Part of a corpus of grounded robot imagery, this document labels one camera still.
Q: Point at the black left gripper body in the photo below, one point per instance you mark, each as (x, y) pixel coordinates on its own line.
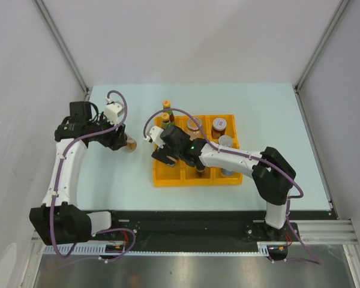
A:
(108, 139)

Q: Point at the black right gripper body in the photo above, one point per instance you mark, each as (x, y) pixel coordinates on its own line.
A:
(161, 154)

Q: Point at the clear flask-shaped glass jar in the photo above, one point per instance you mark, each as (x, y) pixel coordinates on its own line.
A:
(193, 128)

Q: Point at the green-label sauce bottle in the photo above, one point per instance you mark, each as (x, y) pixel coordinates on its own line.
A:
(167, 119)

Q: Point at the dark spice shaker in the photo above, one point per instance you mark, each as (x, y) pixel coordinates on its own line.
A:
(200, 173)

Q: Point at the tall red sauce bottle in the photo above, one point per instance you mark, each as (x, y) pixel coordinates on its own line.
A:
(167, 107)

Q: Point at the black-cap spice bottle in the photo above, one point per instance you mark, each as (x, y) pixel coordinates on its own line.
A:
(131, 144)

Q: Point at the blue-label pearl jar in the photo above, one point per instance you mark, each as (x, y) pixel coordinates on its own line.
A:
(225, 141)
(227, 173)

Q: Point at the black-cap squeeze bottle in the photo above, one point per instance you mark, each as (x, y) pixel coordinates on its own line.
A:
(172, 164)

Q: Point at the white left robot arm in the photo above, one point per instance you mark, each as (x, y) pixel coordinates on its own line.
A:
(58, 220)

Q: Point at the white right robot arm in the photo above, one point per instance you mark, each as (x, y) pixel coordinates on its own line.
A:
(271, 173)

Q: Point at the yellow six-compartment tray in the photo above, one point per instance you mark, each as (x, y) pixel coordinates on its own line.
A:
(178, 164)

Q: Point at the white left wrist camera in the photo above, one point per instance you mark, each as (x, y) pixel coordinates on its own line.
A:
(113, 111)

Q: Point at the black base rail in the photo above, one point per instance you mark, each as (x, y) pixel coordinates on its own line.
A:
(197, 229)

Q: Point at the white slotted cable duct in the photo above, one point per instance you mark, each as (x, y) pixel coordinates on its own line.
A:
(114, 249)

